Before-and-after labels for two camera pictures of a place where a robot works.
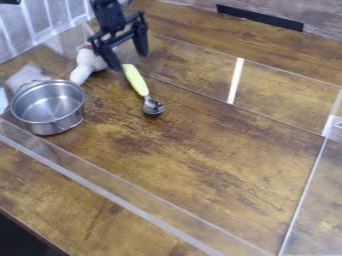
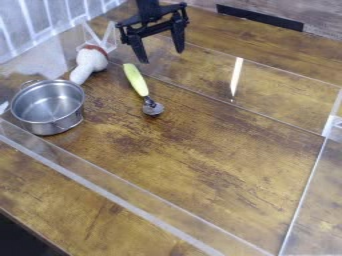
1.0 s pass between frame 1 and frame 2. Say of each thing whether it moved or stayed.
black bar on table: stayed
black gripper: moved
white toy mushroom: stayed
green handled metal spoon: stayed
